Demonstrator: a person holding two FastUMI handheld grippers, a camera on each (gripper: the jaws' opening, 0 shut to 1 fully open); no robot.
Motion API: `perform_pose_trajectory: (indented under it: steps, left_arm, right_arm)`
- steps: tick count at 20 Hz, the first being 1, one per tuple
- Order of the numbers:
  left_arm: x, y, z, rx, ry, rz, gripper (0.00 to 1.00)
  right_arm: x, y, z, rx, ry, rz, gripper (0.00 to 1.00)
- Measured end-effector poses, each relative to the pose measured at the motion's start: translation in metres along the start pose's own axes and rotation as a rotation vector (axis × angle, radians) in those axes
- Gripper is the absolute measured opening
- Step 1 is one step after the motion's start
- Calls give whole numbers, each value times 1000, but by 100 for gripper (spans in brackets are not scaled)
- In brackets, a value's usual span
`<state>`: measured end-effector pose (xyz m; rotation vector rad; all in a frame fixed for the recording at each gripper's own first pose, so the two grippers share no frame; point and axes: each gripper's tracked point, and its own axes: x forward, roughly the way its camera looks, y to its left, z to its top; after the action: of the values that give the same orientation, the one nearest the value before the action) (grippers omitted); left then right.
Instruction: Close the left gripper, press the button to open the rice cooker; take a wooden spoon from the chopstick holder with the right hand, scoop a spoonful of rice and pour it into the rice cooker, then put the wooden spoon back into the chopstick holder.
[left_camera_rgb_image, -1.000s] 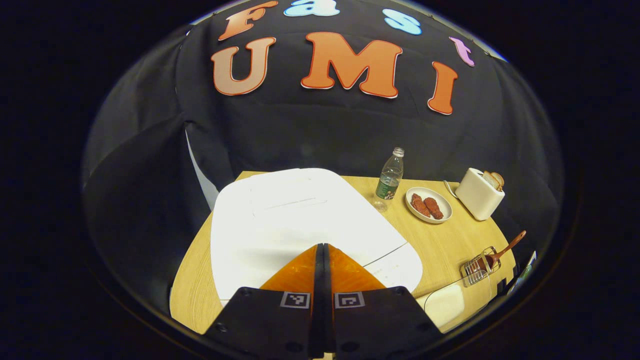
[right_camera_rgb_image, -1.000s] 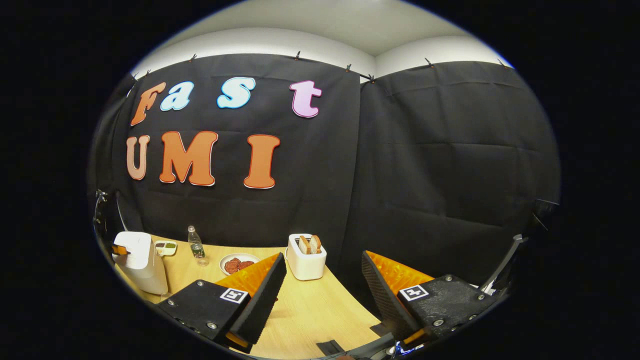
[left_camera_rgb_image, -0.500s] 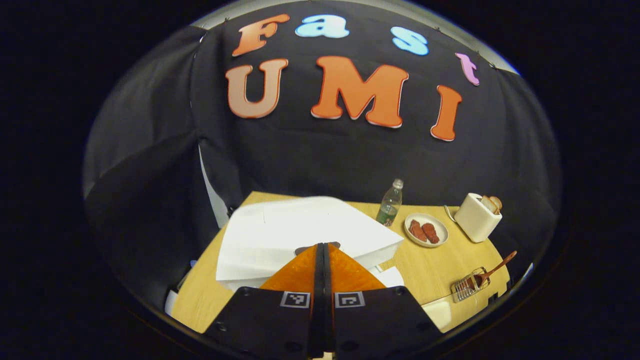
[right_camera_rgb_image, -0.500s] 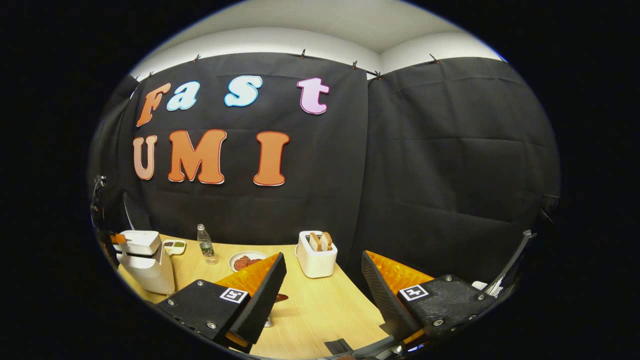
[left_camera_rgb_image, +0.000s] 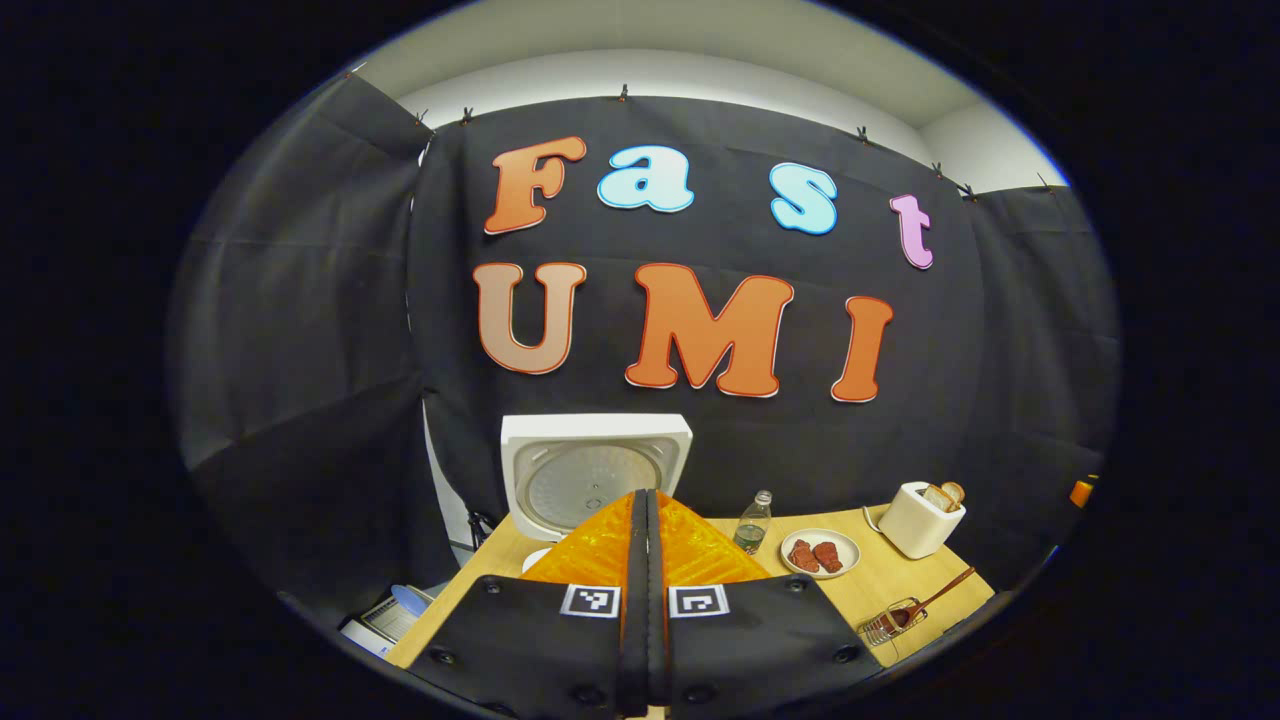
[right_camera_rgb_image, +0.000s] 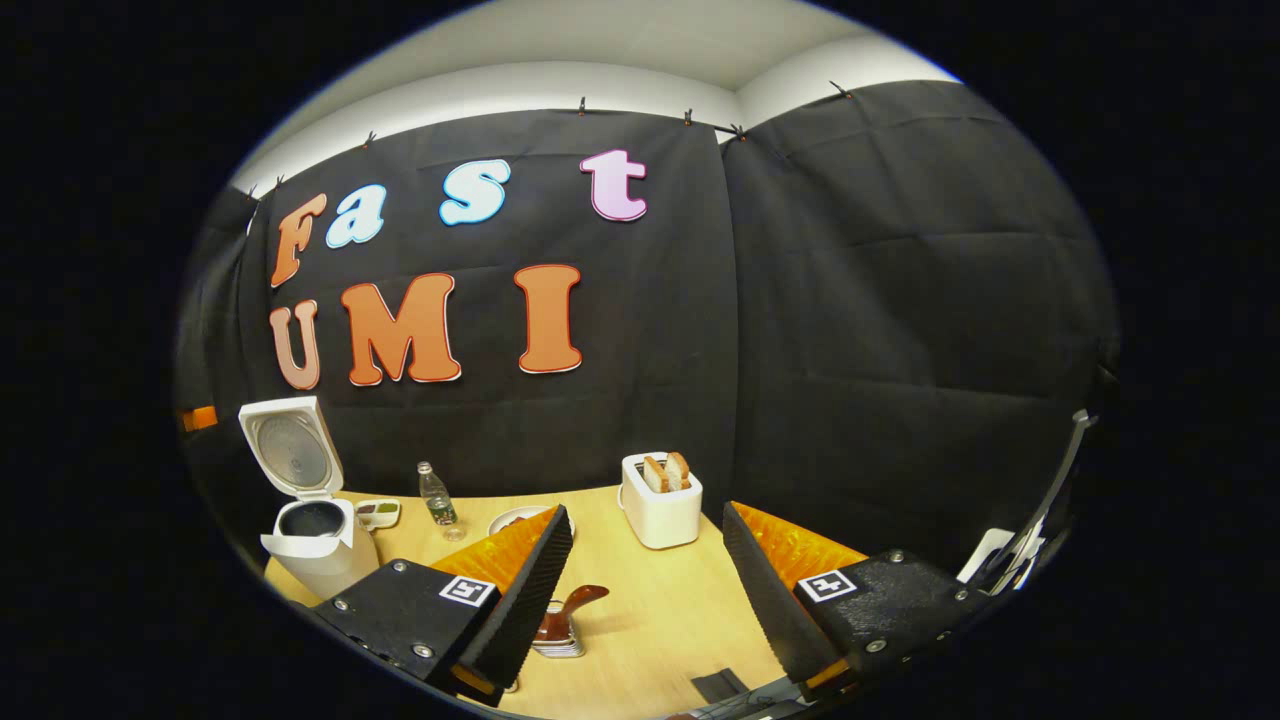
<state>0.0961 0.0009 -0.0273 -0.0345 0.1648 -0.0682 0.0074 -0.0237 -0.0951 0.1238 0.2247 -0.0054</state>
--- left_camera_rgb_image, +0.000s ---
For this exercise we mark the white toaster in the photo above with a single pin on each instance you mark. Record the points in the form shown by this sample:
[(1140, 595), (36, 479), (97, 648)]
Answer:
[(910, 525)]

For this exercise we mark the brown wooden spoon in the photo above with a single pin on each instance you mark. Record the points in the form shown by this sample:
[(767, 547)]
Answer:
[(900, 618)]

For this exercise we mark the black tripod stand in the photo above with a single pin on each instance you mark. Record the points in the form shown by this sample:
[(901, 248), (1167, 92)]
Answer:
[(480, 525)]

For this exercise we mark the red meat piece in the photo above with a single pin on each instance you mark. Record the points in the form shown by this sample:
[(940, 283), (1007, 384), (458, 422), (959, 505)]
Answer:
[(803, 556), (829, 557)]

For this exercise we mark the white and blue object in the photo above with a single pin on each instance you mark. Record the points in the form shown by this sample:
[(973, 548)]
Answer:
[(385, 620)]

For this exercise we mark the toast bread slice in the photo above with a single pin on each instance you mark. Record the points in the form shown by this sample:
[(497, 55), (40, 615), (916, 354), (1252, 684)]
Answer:
[(953, 492), (936, 498)]

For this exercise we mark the black backdrop cloth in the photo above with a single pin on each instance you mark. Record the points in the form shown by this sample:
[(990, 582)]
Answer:
[(300, 350)]

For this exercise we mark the white round plate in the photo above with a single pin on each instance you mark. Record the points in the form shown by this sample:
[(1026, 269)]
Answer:
[(850, 552)]

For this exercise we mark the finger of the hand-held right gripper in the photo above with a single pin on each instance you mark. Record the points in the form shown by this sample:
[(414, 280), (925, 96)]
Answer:
[(1081, 492)]

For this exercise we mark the white rice cooker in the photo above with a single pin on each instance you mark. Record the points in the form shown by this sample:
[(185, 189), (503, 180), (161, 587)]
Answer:
[(600, 470)]

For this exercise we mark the clear plastic water bottle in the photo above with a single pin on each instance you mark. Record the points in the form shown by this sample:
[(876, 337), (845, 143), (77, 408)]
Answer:
[(752, 535)]

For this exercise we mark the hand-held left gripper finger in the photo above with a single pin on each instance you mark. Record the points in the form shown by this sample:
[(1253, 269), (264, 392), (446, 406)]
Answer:
[(655, 600), (638, 560)]

